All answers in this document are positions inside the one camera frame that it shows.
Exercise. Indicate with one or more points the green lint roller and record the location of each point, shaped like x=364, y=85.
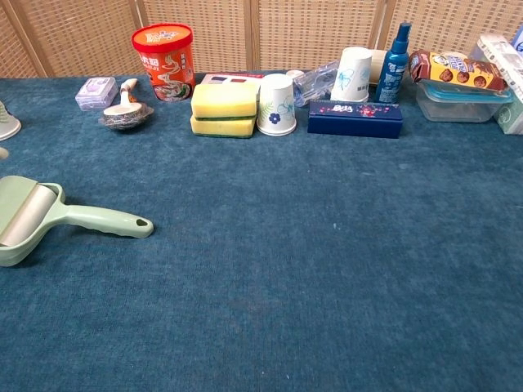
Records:
x=102, y=218

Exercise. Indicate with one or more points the blue tablecloth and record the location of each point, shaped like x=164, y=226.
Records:
x=286, y=265

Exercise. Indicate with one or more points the paper cup blue flower print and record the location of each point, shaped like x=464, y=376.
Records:
x=275, y=106

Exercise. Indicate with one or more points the dark blue rectangular box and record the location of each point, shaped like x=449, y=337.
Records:
x=351, y=120

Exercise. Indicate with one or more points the white box with red stripe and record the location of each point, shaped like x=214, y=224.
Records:
x=229, y=77

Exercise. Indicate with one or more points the clear crumpled plastic bag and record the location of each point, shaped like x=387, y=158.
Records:
x=312, y=83

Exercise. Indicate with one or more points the small white round cap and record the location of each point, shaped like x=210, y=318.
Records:
x=293, y=74

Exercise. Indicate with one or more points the paper cup butterfly print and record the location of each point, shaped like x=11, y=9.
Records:
x=351, y=73

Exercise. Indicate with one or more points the red instant noodle cup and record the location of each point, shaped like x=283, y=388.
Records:
x=167, y=61

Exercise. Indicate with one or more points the rattan folding screen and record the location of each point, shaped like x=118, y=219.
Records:
x=310, y=32

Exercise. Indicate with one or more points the cream plastic container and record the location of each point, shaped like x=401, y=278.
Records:
x=378, y=65

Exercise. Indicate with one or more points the blue spray bottle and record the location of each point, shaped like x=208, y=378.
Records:
x=392, y=69

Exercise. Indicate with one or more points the purple soap box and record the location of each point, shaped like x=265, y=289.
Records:
x=96, y=92

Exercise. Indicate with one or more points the clear container with blue lid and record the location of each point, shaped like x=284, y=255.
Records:
x=457, y=106

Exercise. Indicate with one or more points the brown cookie package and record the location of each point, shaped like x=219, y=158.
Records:
x=461, y=71

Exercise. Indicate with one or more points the green white carton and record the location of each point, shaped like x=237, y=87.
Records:
x=510, y=120

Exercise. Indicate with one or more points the white patterned cup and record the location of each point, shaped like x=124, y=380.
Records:
x=6, y=126

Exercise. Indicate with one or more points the white tissue pack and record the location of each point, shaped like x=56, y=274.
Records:
x=502, y=53

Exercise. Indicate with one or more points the white blue package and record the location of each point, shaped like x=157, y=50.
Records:
x=518, y=40

